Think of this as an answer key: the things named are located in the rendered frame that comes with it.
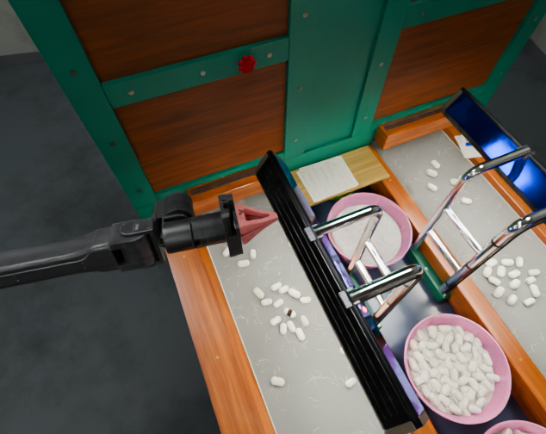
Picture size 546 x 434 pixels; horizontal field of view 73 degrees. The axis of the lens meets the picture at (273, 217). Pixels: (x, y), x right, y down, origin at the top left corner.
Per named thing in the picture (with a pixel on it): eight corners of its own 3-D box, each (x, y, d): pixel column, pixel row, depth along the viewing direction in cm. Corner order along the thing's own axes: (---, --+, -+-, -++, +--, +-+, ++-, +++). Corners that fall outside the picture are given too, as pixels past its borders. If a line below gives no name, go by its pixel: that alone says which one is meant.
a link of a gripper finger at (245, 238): (274, 214, 72) (226, 224, 71) (271, 184, 67) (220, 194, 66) (282, 237, 67) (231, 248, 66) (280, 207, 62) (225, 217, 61)
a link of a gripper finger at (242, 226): (275, 223, 73) (228, 232, 72) (272, 195, 69) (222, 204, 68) (282, 246, 68) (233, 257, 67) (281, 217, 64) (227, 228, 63)
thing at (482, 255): (437, 302, 113) (524, 234, 74) (401, 248, 122) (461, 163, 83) (487, 280, 116) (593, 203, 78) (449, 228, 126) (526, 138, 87)
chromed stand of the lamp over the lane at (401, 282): (321, 356, 105) (350, 311, 66) (292, 294, 114) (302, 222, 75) (379, 330, 108) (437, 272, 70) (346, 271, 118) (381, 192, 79)
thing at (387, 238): (350, 282, 115) (353, 275, 110) (318, 224, 126) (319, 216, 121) (411, 256, 120) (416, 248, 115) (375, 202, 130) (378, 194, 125)
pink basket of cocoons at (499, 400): (459, 449, 93) (477, 451, 85) (375, 369, 103) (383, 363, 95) (510, 371, 103) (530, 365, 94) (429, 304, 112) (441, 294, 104)
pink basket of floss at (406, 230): (391, 291, 114) (400, 281, 106) (311, 258, 120) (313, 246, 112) (412, 224, 127) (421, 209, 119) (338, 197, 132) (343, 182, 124)
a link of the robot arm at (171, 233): (164, 262, 65) (155, 238, 61) (164, 236, 70) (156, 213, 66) (203, 253, 66) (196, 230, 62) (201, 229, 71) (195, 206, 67)
